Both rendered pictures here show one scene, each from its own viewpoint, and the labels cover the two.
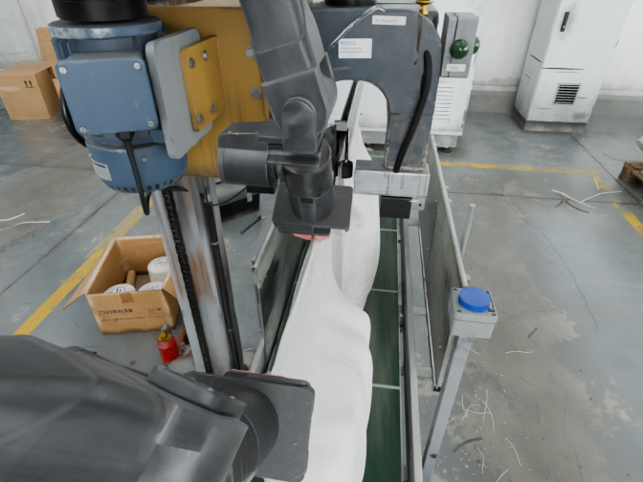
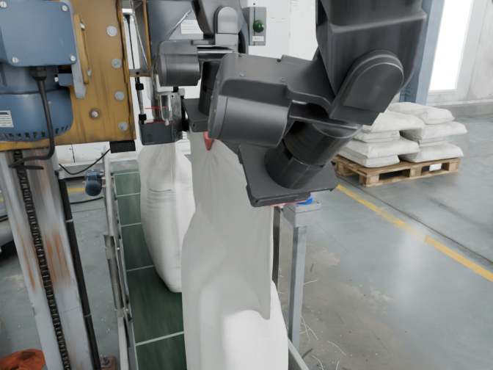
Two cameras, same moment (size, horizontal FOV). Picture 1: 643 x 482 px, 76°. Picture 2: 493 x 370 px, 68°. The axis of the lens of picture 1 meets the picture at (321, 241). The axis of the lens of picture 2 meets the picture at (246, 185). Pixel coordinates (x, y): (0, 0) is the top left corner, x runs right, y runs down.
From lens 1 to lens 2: 0.35 m
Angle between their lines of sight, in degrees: 29
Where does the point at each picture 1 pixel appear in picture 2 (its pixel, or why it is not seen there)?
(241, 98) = (104, 68)
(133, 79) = (60, 20)
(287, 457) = (324, 175)
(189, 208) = (45, 186)
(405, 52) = not seen: hidden behind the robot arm
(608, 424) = (380, 306)
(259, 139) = (194, 42)
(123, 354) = not seen: outside the picture
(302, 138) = (231, 33)
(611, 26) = not seen: hidden behind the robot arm
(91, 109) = (23, 42)
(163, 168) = (61, 114)
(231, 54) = (94, 33)
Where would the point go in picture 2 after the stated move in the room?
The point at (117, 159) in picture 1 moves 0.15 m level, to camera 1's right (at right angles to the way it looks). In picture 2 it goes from (22, 103) to (115, 97)
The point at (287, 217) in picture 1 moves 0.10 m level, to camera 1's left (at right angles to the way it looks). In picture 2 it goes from (200, 117) to (143, 122)
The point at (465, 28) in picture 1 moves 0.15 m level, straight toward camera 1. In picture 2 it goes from (260, 13) to (276, 7)
